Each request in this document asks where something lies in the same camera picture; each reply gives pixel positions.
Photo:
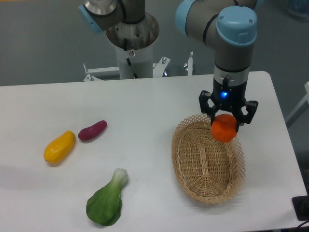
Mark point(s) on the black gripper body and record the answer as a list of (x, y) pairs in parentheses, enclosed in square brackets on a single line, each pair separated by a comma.
[(230, 98)]

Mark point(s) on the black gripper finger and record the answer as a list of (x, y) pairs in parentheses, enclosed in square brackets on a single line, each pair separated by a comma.
[(244, 112), (205, 108)]

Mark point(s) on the orange fruit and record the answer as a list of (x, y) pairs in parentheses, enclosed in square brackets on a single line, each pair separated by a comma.
[(223, 128)]

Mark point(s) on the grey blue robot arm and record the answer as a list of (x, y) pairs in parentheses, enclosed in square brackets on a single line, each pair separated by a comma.
[(229, 27)]

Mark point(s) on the oval wicker basket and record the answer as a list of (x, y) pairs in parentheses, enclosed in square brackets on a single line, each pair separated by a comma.
[(207, 170)]

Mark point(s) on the black device at table edge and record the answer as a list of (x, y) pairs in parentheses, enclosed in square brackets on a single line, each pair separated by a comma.
[(301, 207)]

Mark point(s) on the purple sweet potato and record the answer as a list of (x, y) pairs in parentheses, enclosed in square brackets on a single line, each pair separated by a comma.
[(91, 132)]

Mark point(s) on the green bok choy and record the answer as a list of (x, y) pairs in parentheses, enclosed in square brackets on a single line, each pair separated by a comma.
[(104, 207)]

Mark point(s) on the yellow mango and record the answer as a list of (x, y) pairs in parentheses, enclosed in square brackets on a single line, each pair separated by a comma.
[(59, 148)]

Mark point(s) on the white frame at right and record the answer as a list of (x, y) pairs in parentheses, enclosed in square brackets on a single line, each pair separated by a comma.
[(299, 109)]

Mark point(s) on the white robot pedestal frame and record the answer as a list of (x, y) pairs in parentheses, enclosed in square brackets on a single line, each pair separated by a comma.
[(131, 64)]

